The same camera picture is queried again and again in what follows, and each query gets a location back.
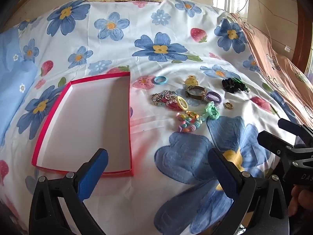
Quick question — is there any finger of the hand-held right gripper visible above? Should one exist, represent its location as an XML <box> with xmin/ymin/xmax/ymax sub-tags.
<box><xmin>257</xmin><ymin>130</ymin><xmax>295</xmax><ymax>157</ymax></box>
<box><xmin>278</xmin><ymin>118</ymin><xmax>313</xmax><ymax>148</ymax></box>

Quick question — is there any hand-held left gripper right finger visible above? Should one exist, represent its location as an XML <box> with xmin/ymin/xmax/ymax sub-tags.
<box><xmin>208</xmin><ymin>147</ymin><xmax>290</xmax><ymax>235</ymax></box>

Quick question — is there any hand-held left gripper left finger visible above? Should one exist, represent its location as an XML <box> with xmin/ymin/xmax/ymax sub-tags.
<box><xmin>29</xmin><ymin>148</ymin><xmax>109</xmax><ymax>235</ymax></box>

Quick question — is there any red shallow cardboard box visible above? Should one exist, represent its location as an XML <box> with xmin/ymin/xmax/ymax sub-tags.
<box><xmin>31</xmin><ymin>71</ymin><xmax>134</xmax><ymax>177</ymax></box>

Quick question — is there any colourful chunky bead bracelet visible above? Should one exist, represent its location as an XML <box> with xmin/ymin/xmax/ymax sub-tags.
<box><xmin>175</xmin><ymin>113</ymin><xmax>206</xmax><ymax>133</ymax></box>

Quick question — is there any light green hair tie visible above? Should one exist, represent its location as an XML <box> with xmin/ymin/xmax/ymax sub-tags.
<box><xmin>202</xmin><ymin>101</ymin><xmax>220</xmax><ymax>120</ymax></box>

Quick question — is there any purple hair tie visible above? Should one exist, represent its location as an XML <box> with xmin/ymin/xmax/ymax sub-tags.
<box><xmin>205</xmin><ymin>91</ymin><xmax>222</xmax><ymax>103</ymax></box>

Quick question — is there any yellow hair tie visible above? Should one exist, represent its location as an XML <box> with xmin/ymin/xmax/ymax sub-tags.
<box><xmin>175</xmin><ymin>96</ymin><xmax>189</xmax><ymax>110</ymax></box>

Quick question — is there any bronze wristwatch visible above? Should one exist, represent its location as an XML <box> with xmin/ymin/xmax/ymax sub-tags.
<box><xmin>185</xmin><ymin>85</ymin><xmax>208</xmax><ymax>101</ymax></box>

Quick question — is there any yellow claw hair clip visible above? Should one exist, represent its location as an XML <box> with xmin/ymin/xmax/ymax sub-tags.
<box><xmin>184</xmin><ymin>75</ymin><xmax>199</xmax><ymax>87</ymax></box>

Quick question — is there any silver rhinestone chain bracelet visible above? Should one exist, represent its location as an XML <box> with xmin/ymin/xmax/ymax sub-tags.
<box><xmin>151</xmin><ymin>90</ymin><xmax>178</xmax><ymax>104</ymax></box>

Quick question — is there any person's right hand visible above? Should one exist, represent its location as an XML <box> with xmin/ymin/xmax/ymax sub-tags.
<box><xmin>287</xmin><ymin>185</ymin><xmax>313</xmax><ymax>217</ymax></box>

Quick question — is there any black scrunchie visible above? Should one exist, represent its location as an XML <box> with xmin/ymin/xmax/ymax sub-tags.
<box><xmin>221</xmin><ymin>77</ymin><xmax>242</xmax><ymax>94</ymax></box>

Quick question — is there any pink printed blanket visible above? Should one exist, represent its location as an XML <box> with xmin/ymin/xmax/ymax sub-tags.
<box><xmin>230</xmin><ymin>12</ymin><xmax>313</xmax><ymax>128</ymax></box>

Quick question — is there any red hair clip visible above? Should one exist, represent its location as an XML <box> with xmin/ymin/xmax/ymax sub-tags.
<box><xmin>161</xmin><ymin>98</ymin><xmax>182</xmax><ymax>111</ymax></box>

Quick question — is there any blue pillow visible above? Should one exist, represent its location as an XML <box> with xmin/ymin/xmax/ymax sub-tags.
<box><xmin>0</xmin><ymin>27</ymin><xmax>39</xmax><ymax>141</ymax></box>

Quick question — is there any floral strawberry print bedsheet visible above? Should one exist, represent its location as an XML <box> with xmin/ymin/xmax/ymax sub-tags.
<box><xmin>0</xmin><ymin>0</ymin><xmax>302</xmax><ymax>235</ymax></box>

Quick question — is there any dark green hair tie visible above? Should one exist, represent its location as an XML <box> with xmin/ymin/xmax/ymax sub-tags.
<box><xmin>232</xmin><ymin>77</ymin><xmax>250</xmax><ymax>93</ymax></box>

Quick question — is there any wooden bed frame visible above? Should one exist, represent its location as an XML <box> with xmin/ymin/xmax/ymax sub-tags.
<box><xmin>292</xmin><ymin>0</ymin><xmax>313</xmax><ymax>75</ymax></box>

